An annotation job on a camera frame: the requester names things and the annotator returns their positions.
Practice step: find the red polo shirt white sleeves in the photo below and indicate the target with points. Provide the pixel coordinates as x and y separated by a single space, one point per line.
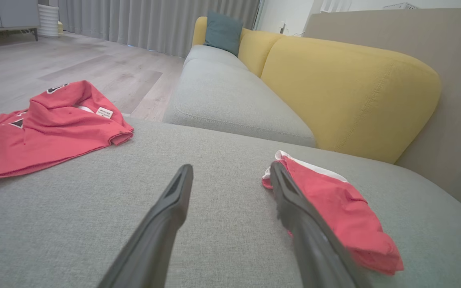
42 136

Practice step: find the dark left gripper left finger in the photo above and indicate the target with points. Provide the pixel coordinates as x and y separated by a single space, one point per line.
154 236

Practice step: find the grey pleated curtain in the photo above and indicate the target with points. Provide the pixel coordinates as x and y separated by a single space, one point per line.
154 22

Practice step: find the folded red garment white trim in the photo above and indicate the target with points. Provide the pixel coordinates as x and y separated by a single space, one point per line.
346 212

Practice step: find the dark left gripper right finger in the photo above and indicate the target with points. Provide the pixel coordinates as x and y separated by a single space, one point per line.
310 240

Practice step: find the teal throw pillow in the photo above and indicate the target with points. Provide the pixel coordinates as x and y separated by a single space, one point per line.
223 32

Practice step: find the small dark wall fixture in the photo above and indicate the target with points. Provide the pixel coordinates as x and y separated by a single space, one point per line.
283 28

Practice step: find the white ribbed cylinder appliance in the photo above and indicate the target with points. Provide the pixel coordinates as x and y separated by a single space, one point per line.
48 20

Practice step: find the small yellow back cushion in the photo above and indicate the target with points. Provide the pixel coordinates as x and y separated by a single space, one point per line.
256 50

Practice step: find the grey and yellow sofa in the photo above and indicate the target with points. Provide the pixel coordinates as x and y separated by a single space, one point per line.
214 180

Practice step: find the taupe sofa back panel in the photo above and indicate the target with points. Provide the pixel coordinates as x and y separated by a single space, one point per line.
454 80

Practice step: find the long grey sofa seat cushion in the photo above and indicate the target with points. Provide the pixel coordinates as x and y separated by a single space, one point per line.
222 96

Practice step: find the grey cabinet on legs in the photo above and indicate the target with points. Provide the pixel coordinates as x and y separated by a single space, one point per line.
6 14

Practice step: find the large yellow back cushion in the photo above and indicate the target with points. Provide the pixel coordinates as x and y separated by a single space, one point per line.
346 92

